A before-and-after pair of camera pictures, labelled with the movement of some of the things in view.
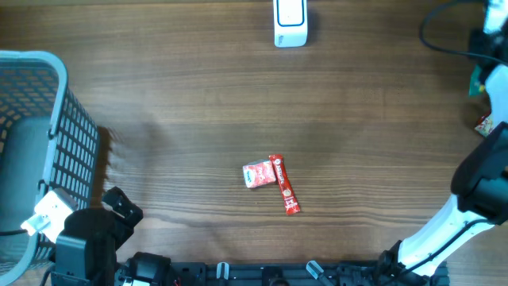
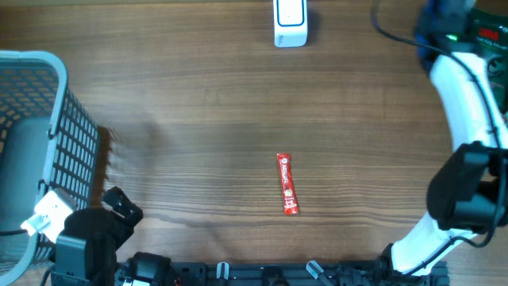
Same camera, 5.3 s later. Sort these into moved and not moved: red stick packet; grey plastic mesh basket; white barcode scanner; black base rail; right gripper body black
Moved: right gripper body black; red stick packet
Not moved: white barcode scanner; grey plastic mesh basket; black base rail
